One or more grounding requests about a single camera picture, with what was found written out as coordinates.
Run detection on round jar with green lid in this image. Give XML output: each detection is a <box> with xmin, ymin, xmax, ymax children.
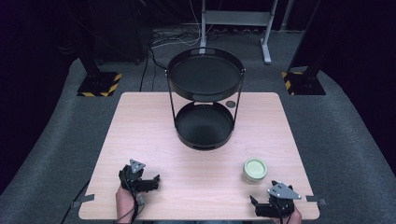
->
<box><xmin>241</xmin><ymin>156</ymin><xmax>269</xmax><ymax>186</ymax></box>

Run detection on black two-tier round tray rack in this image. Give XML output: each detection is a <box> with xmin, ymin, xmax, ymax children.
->
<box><xmin>164</xmin><ymin>46</ymin><xmax>248</xmax><ymax>152</ymax></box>

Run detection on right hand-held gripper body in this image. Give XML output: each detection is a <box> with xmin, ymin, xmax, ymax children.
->
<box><xmin>266</xmin><ymin>179</ymin><xmax>303</xmax><ymax>219</ymax></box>

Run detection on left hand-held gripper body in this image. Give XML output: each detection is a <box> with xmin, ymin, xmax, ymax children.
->
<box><xmin>118</xmin><ymin>159</ymin><xmax>148</xmax><ymax>192</ymax></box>

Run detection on black yellow striped stand base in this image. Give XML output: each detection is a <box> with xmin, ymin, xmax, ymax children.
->
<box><xmin>281</xmin><ymin>70</ymin><xmax>327</xmax><ymax>96</ymax></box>
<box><xmin>77</xmin><ymin>71</ymin><xmax>123</xmax><ymax>98</ymax></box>

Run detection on grey table edge bracket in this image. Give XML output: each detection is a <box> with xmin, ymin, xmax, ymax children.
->
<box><xmin>71</xmin><ymin>193</ymin><xmax>95</xmax><ymax>209</ymax></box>
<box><xmin>305</xmin><ymin>194</ymin><xmax>328</xmax><ymax>206</ymax></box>

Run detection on bundle of floor cables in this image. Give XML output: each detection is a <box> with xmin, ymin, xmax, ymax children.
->
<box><xmin>138</xmin><ymin>26</ymin><xmax>206</xmax><ymax>92</ymax></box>

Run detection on black equipment stand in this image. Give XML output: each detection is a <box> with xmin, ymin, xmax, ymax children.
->
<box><xmin>60</xmin><ymin>0</ymin><xmax>152</xmax><ymax>74</ymax></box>

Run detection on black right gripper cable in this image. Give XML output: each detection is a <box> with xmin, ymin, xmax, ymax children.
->
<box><xmin>277</xmin><ymin>202</ymin><xmax>294</xmax><ymax>224</ymax></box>

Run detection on person's left hand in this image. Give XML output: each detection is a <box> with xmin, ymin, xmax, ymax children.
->
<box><xmin>115</xmin><ymin>185</ymin><xmax>142</xmax><ymax>224</ymax></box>

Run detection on black floor cable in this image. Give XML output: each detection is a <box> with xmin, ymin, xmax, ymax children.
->
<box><xmin>59</xmin><ymin>179</ymin><xmax>92</xmax><ymax>224</ymax></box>

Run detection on grey metal stand frame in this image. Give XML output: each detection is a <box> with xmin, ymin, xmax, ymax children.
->
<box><xmin>198</xmin><ymin>0</ymin><xmax>280</xmax><ymax>65</ymax></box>

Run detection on person's right hand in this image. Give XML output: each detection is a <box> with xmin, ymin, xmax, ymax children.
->
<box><xmin>270</xmin><ymin>206</ymin><xmax>304</xmax><ymax>224</ymax></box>

